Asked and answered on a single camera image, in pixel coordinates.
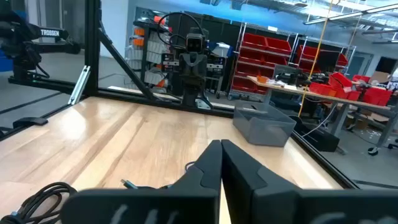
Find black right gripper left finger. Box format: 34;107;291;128
60;139;223;224

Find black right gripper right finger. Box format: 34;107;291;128
221;139;398;224

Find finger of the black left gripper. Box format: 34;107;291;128
193;53;225;80
161;53;194;80

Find black USB-C cable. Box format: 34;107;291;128
120;160;196;190
0;182;78;224

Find shelf with white parts bins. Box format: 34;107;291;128
124;15;175;94

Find translucent grey plastic bin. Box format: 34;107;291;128
232;103;297;147

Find black computer tower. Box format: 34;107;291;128
292;116;341;153

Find wooden work table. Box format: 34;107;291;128
247;74;398;156

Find red plastic bin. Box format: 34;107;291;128
363;88;393;107
328;72;353;90
309;82;337;97

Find ceiling light fixture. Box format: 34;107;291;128
303;2;398;26

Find black table clamp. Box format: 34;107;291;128
12;116;49;129

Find cardboard box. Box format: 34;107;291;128
368;70;391;84

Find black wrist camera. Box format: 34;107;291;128
185;32;205;53

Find wire rack with red bins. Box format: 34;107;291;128
228;23;300;101
289;35;357;75

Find black aluminium table frame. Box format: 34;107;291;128
0;0;361;190

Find white cable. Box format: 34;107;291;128
301;104;339;138

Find silver metal bracket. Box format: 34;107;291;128
67;65;91;106

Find yellow hanging cable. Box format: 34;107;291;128
297;0;334;118

